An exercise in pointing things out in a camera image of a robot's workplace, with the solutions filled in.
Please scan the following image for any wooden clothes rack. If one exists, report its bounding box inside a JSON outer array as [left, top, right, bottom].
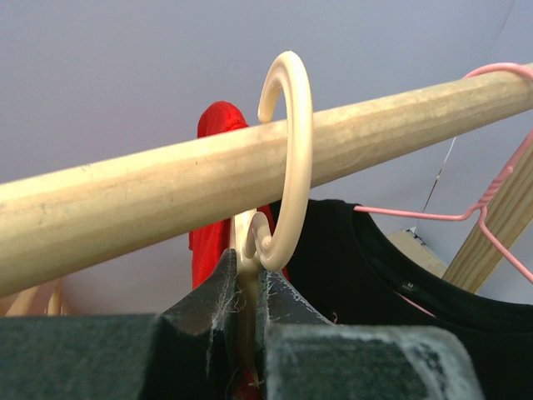
[[1, 63, 532, 296]]

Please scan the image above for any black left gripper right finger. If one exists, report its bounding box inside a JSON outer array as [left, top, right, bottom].
[[256, 271, 484, 399]]

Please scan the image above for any pink plastic file organizer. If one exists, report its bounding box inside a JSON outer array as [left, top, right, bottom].
[[1, 278, 72, 317]]

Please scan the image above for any pink wire hanger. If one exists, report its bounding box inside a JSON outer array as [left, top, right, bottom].
[[352, 62, 533, 318]]

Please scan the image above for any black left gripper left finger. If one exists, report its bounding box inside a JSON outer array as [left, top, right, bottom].
[[1, 250, 237, 399]]

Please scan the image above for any black t shirt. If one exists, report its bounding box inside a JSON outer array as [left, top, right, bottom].
[[285, 200, 532, 399]]

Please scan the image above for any red t shirt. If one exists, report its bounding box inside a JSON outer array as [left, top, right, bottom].
[[187, 100, 291, 400]]

